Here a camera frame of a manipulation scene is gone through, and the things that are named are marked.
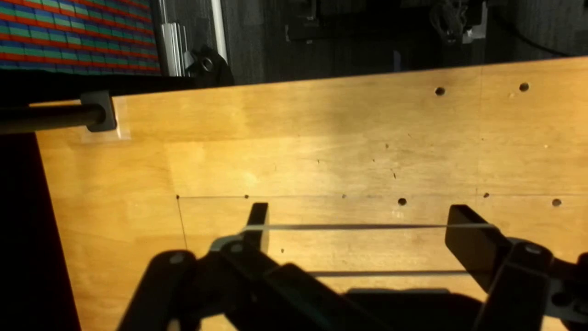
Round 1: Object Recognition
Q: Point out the colourful striped cloth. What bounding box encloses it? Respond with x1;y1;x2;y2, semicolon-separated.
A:
0;0;162;76

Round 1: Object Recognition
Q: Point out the black caster wheel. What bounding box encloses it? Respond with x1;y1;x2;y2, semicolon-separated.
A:
186;45;236;88

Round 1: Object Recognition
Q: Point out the white pole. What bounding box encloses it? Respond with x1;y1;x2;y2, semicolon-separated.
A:
210;0;229;61

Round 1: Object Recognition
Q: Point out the aluminium profile bar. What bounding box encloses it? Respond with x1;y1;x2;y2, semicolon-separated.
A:
158;0;190;77

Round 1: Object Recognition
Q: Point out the black rod on grey mount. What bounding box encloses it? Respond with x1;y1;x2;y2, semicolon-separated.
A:
0;91;118;135

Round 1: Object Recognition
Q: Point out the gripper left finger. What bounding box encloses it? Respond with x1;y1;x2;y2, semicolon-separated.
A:
117;202;384;331

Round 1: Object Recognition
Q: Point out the black cable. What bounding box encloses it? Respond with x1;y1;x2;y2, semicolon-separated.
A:
495;7;572;59

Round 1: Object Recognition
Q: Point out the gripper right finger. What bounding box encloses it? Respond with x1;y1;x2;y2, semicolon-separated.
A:
445;205;588;331

